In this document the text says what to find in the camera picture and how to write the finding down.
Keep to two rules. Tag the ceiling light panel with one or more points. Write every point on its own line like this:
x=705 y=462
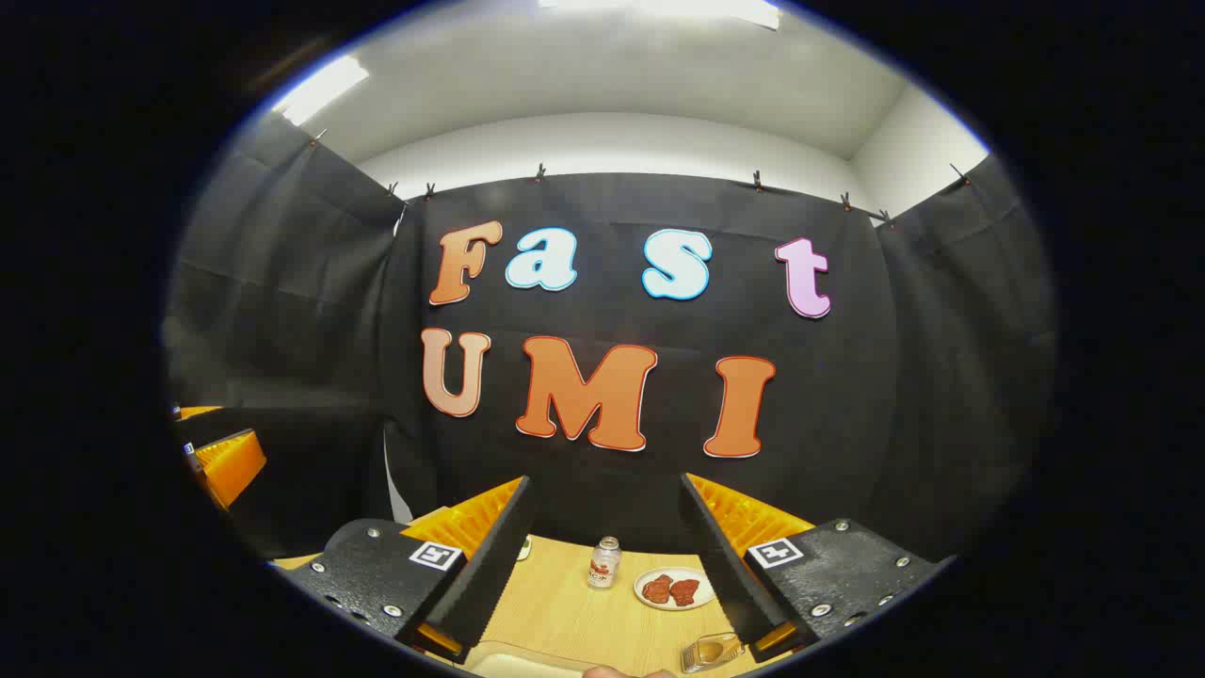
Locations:
x=320 y=89
x=659 y=9

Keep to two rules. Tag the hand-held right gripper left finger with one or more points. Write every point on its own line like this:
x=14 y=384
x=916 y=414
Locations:
x=490 y=565

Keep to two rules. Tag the clear drink bottle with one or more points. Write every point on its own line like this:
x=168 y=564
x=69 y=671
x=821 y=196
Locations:
x=603 y=565

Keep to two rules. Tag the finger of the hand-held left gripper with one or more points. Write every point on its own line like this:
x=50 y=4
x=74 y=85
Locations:
x=231 y=466
x=200 y=411

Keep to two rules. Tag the white round plate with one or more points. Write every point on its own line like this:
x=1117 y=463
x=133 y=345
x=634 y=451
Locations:
x=674 y=605

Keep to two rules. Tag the black backdrop cloth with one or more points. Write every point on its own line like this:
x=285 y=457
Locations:
x=329 y=330

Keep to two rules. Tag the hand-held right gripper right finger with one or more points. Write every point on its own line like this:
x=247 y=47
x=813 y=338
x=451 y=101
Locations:
x=730 y=574

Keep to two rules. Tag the red meat piece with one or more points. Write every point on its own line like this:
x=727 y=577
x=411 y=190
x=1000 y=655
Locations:
x=684 y=592
x=657 y=589

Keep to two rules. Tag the white tray of beans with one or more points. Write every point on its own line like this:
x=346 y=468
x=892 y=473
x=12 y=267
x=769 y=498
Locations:
x=524 y=549

